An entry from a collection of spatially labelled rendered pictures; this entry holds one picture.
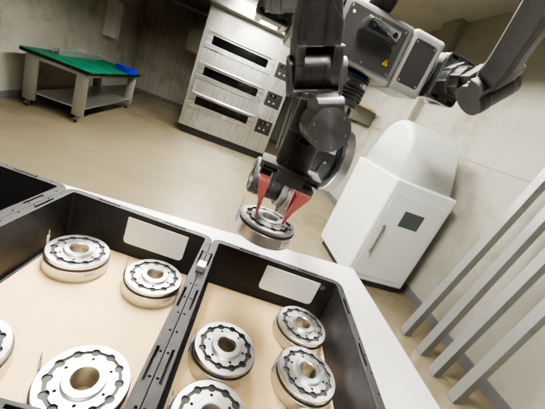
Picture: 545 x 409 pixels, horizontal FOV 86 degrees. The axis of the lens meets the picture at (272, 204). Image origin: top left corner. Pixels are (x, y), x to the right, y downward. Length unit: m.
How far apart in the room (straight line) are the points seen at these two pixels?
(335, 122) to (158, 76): 8.70
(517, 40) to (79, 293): 0.88
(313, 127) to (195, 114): 5.55
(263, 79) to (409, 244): 4.05
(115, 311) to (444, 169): 2.70
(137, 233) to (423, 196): 2.40
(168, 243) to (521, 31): 0.76
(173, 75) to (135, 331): 8.57
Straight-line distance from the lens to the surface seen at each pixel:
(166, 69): 8.99
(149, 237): 0.66
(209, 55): 5.86
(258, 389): 0.54
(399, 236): 2.81
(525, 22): 0.73
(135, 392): 0.37
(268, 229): 0.48
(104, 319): 0.57
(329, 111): 0.39
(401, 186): 2.59
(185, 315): 0.45
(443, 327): 2.53
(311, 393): 0.54
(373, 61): 0.89
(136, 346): 0.54
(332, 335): 0.64
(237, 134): 5.89
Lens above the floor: 1.24
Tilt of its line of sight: 19 degrees down
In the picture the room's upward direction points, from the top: 23 degrees clockwise
